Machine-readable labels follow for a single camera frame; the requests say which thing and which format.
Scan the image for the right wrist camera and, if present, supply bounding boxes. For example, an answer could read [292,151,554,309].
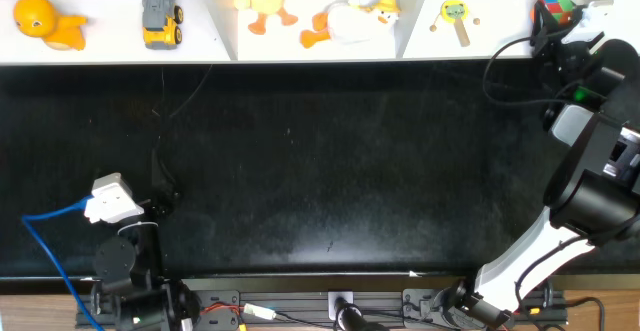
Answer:
[573,0,615,46]

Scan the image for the white shelf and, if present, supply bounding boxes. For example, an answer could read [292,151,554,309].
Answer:
[0,0,640,67]

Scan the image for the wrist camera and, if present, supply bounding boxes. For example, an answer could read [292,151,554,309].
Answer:
[573,0,615,46]
[83,172,145,225]

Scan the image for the many-coloured puzzle cube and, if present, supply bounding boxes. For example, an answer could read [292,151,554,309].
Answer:
[530,0,577,27]

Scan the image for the yellow plush duck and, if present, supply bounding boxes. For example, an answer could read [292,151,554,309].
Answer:
[233,0,300,36]

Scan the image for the yellow rattle drum toy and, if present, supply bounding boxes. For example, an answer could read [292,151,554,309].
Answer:
[428,0,482,48]

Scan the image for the blue cable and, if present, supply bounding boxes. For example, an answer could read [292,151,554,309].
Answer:
[20,195,105,331]

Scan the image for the yellow rubber duck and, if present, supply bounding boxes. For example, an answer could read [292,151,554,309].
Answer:
[12,0,89,52]

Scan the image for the mounting rail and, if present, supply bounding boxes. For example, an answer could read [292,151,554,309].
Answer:
[74,275,607,331]

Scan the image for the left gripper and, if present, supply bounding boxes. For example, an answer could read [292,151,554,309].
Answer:
[141,148,180,219]

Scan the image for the grey and yellow toy truck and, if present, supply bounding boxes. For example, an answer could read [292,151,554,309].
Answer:
[141,0,185,51]

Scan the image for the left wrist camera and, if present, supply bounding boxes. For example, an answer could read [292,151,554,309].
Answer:
[83,172,145,225]

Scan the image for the white plush duck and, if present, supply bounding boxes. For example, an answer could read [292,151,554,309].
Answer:
[299,0,402,50]

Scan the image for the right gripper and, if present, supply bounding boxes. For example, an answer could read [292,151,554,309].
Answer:
[530,0,596,72]

